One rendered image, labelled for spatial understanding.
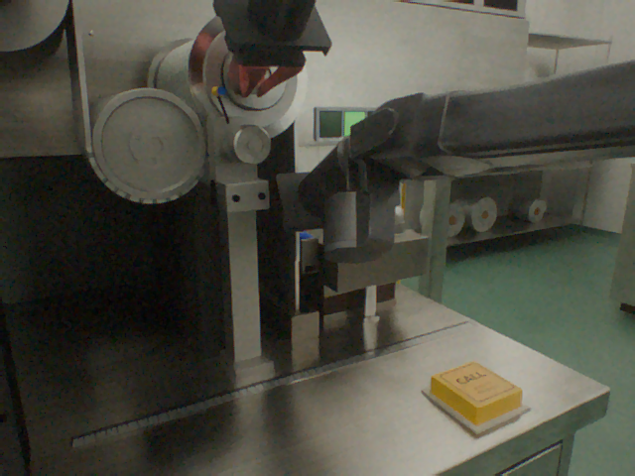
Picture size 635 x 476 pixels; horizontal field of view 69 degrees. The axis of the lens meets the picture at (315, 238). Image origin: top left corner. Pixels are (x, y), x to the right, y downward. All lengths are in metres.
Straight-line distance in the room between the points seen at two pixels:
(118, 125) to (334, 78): 0.57
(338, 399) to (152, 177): 0.33
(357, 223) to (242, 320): 0.21
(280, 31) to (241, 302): 0.31
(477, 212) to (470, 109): 3.83
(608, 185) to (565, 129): 5.07
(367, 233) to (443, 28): 0.83
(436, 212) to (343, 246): 1.03
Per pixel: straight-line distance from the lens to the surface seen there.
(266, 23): 0.45
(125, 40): 0.88
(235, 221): 0.54
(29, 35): 0.55
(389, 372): 0.60
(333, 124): 1.01
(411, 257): 0.70
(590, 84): 0.36
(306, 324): 0.66
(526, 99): 0.37
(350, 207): 0.45
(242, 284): 0.56
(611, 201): 5.41
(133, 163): 0.55
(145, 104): 0.55
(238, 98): 0.55
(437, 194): 1.45
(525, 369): 0.66
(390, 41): 1.10
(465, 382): 0.56
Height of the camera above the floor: 1.21
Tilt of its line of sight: 15 degrees down
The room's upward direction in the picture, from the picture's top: straight up
